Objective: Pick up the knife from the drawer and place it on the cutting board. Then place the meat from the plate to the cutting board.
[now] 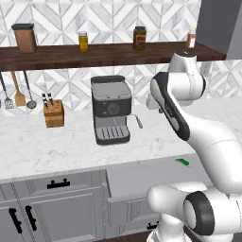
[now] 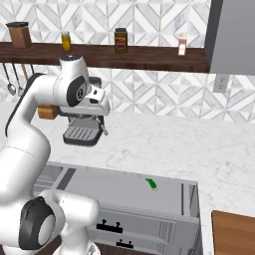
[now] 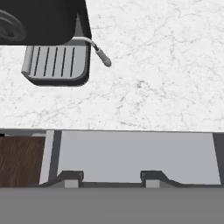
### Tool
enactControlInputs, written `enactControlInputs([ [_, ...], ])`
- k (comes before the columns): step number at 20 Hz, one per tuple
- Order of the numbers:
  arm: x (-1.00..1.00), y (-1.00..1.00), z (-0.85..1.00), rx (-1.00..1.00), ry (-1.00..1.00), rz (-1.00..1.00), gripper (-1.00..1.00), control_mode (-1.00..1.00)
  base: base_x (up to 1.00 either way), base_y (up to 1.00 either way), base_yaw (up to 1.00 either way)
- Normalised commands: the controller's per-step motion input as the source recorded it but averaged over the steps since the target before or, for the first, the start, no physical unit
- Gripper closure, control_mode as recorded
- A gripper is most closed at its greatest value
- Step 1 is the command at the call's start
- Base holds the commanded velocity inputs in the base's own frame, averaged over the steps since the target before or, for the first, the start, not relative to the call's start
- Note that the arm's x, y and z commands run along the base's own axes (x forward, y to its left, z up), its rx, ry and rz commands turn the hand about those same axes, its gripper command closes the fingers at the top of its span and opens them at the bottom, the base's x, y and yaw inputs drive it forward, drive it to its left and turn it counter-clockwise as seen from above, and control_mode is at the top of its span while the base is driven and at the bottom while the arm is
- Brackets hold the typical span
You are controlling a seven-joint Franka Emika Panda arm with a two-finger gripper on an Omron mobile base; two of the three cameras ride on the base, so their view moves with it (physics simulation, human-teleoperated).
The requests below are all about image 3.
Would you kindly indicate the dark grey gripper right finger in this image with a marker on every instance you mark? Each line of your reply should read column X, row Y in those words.
column 151, row 176

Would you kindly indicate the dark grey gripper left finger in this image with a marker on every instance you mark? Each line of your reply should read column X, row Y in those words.
column 71, row 176

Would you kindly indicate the black and grey coffee machine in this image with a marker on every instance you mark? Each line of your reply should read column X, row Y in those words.
column 55, row 59

